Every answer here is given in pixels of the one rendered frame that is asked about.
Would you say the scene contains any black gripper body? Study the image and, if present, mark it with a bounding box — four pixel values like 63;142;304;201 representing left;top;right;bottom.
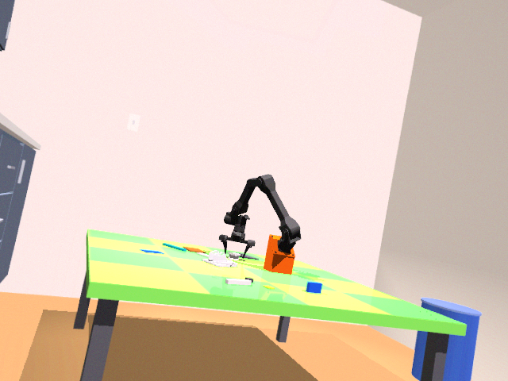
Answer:
218;226;256;247

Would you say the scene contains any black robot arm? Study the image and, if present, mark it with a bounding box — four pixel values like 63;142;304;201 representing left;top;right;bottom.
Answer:
224;174;301;254

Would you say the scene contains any small blue block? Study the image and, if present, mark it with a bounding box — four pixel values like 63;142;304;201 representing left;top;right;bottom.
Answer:
306;281;322;294

